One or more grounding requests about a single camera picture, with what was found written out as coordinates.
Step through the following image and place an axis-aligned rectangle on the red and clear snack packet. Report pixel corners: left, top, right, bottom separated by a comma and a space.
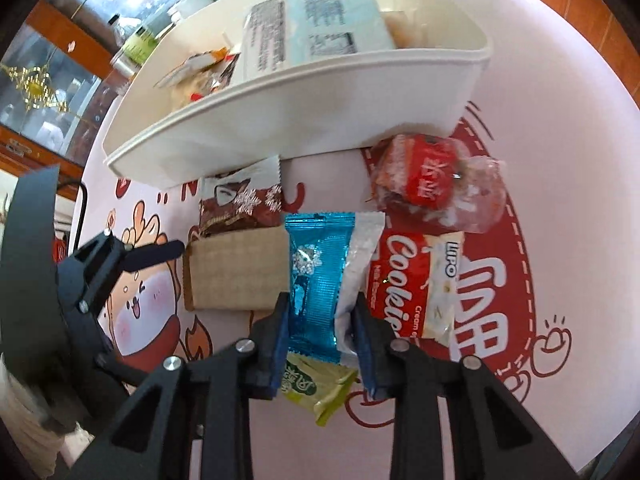
369, 133, 507, 234

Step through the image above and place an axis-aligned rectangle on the clear bottle green label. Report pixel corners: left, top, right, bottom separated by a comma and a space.
109, 14, 160, 67

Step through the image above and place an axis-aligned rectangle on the green snack packet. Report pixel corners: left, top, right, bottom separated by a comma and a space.
281, 351, 359, 427

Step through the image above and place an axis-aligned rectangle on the red cookie packet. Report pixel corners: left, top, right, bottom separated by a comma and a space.
366, 230, 467, 347

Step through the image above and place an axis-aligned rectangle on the glass door gold ornament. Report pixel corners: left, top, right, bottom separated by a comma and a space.
0, 0, 211, 171

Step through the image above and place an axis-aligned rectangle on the white snack packet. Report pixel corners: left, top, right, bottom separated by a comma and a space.
334, 211, 387, 357

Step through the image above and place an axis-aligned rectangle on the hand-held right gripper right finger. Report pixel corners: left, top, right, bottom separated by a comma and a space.
352, 304, 551, 480

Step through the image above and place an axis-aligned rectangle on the blue snack packet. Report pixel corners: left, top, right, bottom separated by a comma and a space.
284, 212, 357, 365

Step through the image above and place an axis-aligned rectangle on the large light blue packet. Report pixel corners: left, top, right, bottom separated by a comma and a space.
239, 0, 397, 80

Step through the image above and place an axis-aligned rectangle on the black cable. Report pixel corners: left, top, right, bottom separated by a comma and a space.
70, 181, 91, 253

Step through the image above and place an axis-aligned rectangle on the wooden wall cabinet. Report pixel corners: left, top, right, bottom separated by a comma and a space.
534, 0, 640, 108

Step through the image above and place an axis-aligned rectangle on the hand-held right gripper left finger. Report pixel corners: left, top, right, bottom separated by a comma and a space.
65, 292, 291, 480

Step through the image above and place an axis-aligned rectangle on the white and orange long packet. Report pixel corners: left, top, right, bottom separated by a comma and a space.
154, 46, 242, 92

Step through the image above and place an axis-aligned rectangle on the white plastic tray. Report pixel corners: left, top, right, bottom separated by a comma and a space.
102, 0, 494, 189

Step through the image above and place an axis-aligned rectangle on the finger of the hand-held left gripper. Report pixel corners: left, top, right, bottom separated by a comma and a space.
57, 234, 186, 313

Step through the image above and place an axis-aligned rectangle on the brown snowflake snack packet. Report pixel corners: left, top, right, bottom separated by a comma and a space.
196, 155, 284, 239

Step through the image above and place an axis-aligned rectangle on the beige wafer packet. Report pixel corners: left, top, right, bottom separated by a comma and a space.
182, 225, 294, 312

